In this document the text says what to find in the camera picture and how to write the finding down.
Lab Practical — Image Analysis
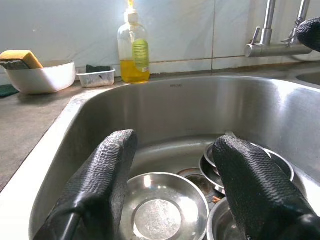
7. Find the clear plastic tray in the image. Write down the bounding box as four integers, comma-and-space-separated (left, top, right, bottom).
76, 67, 117, 89

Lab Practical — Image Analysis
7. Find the yellow dish soap pump bottle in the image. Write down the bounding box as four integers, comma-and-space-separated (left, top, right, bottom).
116, 0, 151, 85

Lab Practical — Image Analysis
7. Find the round metal drain strainer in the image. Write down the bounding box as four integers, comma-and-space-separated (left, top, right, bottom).
176, 167, 218, 196

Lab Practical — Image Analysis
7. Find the dark green scouring pad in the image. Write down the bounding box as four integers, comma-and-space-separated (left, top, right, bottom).
0, 84, 20, 98
85, 64, 112, 74

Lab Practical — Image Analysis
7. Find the white plastic bowl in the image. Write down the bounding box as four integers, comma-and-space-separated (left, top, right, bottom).
3, 60, 77, 95

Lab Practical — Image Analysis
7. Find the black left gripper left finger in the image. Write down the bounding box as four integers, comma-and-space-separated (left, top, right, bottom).
33, 129, 139, 240

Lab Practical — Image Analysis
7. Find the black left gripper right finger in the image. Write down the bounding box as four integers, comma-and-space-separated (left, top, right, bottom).
211, 135, 320, 240

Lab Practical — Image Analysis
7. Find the yellow sponge with grey pad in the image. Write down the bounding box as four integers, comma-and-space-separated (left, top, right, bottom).
0, 49, 44, 70

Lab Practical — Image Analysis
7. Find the stainless steel faucet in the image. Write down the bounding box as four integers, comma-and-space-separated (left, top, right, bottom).
244, 0, 313, 59

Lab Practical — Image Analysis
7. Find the deep stainless steel bowl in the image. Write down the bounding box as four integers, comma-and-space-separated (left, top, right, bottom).
206, 196, 247, 240

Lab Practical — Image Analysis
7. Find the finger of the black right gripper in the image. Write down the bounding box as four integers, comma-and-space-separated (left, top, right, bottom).
294, 17, 320, 53

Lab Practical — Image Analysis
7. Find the stainless steel kitchen sink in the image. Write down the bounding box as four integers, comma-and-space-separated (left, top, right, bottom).
0, 72, 320, 240

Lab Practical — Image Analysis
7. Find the shallow stainless steel bowl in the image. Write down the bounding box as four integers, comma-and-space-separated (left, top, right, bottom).
198, 154, 226, 196
203, 139, 295, 183
119, 171, 210, 240

